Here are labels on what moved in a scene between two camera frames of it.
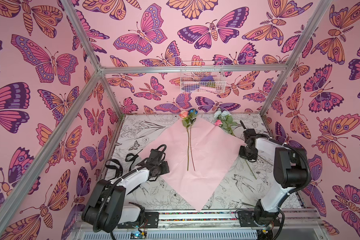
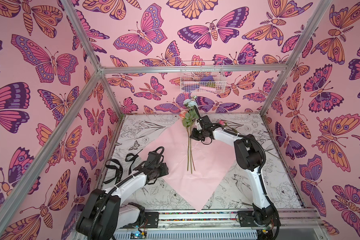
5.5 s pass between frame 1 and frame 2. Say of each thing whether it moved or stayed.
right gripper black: moved
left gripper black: stayed
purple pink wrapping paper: stayed
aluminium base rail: stayed
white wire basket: stayed
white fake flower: moved
